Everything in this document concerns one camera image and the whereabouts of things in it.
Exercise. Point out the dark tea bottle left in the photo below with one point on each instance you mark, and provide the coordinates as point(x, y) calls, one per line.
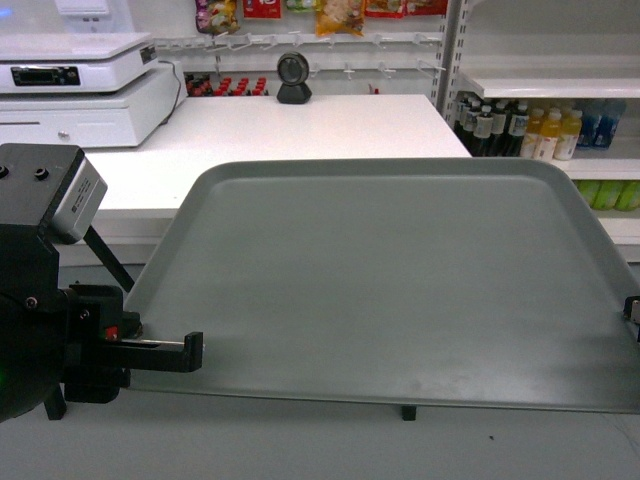
point(482, 132)

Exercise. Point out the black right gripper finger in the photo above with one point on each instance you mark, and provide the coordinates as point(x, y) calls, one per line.
point(631, 315)

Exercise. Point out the white cash register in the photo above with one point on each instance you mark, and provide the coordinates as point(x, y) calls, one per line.
point(98, 52)

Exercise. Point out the dark tea bottle right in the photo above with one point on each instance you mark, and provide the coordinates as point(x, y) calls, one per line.
point(517, 129)

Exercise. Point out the black barcode scanner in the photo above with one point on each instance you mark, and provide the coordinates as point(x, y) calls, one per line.
point(293, 70)

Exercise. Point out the yellow snack bag hanging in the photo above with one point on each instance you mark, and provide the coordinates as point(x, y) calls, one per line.
point(339, 16)

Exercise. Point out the white metal shelf unit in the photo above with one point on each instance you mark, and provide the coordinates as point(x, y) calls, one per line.
point(580, 55)

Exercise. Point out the dark tea bottle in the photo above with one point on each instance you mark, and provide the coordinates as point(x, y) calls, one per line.
point(517, 129)
point(482, 132)

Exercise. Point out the blue water bottle pack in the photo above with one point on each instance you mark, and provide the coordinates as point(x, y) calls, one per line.
point(602, 122)

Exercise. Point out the white cash drawer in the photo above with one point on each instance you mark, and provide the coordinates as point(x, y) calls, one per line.
point(125, 118)

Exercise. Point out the white label drink bottle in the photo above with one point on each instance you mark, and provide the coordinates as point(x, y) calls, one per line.
point(569, 134)

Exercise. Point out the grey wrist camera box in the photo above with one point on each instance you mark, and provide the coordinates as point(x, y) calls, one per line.
point(53, 188)

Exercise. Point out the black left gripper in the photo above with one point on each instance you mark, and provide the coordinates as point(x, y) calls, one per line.
point(45, 330)

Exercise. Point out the grey silver serving tray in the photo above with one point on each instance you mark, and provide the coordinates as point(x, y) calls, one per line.
point(455, 282)

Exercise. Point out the white checkout counter table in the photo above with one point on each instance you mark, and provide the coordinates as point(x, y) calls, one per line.
point(280, 150)

